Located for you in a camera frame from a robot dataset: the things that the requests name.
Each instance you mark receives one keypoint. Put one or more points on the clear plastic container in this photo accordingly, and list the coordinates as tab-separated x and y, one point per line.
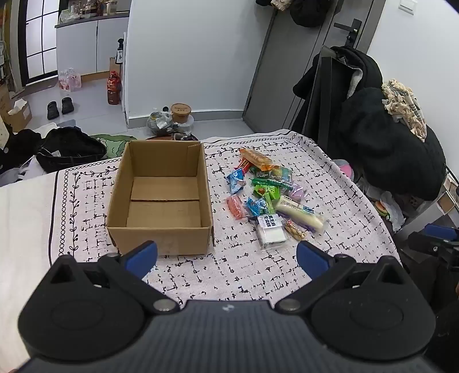
186	126

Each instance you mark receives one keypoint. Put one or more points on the beige fuzzy scarf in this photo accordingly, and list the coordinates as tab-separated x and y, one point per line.
405	107

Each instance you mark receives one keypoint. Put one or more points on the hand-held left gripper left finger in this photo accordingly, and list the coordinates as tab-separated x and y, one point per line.
144	255

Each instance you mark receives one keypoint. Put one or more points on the long white snack packet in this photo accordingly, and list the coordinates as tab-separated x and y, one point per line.
301	214

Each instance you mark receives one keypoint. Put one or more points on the black bag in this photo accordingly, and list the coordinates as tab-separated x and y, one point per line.
70	150

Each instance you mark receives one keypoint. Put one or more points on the red oil bottle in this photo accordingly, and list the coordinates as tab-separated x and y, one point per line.
114	89

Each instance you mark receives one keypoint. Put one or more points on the green-edged cake packet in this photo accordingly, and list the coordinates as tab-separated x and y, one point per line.
276	175

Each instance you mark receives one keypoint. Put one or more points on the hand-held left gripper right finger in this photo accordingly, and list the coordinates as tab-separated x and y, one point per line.
311	256

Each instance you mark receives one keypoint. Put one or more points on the white light switch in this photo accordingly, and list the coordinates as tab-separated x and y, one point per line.
408	6

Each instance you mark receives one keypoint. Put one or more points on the black spray bottle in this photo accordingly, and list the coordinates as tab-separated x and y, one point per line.
121	50

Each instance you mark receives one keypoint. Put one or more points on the hanging black garment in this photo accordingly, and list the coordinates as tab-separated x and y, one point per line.
312	12

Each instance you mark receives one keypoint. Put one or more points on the black slipper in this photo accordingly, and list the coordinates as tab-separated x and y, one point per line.
67	105
52	110

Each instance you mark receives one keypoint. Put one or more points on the white plastic bag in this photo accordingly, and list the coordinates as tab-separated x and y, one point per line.
392	209

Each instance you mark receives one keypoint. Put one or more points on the black clothing pile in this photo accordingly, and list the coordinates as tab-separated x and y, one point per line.
19	147

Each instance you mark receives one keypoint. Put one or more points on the cardboard box with paper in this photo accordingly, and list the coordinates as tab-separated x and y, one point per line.
19	120

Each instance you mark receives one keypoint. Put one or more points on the black fleece jacket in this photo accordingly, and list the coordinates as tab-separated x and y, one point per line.
391	150

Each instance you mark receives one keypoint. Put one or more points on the clear plastic bag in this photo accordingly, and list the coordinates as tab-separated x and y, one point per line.
159	122

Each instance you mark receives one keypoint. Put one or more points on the burger toy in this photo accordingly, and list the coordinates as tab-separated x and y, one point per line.
381	208

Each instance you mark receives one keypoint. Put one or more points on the pale purple snack packet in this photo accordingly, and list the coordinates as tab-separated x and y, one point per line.
297	193

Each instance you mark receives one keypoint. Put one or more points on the black folded frame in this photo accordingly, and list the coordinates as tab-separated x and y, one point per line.
322	93

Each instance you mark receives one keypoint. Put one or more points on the pack of water bottles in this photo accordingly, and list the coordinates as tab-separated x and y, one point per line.
70	79

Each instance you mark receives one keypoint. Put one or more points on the green cartoon floor mat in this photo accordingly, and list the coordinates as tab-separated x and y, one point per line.
113	141

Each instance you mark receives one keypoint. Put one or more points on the pink sausage packet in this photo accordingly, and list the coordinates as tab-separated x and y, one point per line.
236	207

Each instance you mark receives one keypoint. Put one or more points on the glass paned door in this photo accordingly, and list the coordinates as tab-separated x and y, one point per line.
39	39

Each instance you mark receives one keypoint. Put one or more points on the white packet black label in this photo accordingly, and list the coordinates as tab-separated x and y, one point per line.
270	231

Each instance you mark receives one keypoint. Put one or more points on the black white printed blanket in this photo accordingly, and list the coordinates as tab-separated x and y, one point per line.
251	269

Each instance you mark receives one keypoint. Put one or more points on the black coat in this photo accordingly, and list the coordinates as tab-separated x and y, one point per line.
367	68

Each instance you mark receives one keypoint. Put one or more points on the blue snack packet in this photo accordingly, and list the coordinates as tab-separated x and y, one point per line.
236	181

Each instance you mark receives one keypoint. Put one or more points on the brown cardboard box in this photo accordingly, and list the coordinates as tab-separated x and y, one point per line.
161	236

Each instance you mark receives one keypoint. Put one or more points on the grey door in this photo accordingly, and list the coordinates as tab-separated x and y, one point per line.
287	64

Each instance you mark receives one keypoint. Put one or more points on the orange cracker packet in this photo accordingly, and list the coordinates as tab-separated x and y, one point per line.
256	158

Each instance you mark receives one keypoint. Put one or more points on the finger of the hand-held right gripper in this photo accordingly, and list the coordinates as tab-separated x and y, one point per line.
434	230

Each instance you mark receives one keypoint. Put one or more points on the small gold red packet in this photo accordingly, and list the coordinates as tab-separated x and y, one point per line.
295	230

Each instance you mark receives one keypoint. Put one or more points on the white bedsheet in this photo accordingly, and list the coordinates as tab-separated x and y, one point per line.
21	233

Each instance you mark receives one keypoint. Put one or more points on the white cabinet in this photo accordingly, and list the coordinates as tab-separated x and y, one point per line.
89	46

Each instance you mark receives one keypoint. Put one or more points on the red brown candy bar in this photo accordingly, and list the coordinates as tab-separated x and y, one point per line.
246	165

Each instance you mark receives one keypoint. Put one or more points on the row of small bottles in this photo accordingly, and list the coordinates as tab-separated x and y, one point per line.
95	7

